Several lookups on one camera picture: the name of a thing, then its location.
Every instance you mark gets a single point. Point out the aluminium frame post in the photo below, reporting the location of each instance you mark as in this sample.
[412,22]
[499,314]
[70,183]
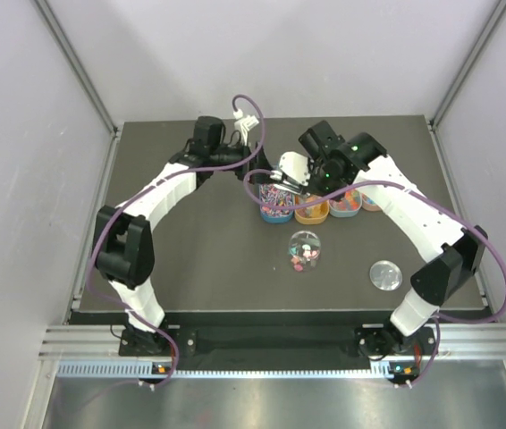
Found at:
[468,64]
[55,28]

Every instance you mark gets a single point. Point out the aluminium left frame post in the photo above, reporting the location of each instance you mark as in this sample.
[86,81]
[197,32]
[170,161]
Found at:
[55,28]

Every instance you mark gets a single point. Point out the aluminium front frame rail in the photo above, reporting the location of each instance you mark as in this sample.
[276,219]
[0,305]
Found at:
[456,341]

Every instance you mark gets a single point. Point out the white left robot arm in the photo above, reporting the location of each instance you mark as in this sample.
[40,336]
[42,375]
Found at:
[123,249]

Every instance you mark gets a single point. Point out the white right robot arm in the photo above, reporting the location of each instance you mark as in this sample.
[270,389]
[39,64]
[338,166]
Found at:
[451,251]

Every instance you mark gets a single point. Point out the light blue candy tray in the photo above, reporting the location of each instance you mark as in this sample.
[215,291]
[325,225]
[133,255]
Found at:
[348,206]

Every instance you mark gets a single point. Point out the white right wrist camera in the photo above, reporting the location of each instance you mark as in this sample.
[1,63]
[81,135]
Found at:
[292,173]

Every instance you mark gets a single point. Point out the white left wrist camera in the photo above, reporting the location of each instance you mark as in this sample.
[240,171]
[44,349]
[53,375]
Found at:
[244,124]

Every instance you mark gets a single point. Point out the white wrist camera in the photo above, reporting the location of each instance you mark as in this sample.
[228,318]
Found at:
[292,173]
[244,124]

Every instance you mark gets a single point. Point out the orange candy tray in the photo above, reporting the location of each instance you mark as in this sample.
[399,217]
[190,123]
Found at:
[310,220]

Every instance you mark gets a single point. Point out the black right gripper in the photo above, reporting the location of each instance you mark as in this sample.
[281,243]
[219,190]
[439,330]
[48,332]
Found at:
[313,167]

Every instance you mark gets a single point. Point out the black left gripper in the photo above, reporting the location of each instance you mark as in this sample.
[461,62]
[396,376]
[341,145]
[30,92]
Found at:
[257,166]

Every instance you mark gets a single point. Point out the aluminium right frame post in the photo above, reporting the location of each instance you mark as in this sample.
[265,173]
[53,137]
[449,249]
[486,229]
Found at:
[468,64]

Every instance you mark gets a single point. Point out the pink candy tray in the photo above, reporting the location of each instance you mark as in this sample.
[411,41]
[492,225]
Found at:
[369,204]

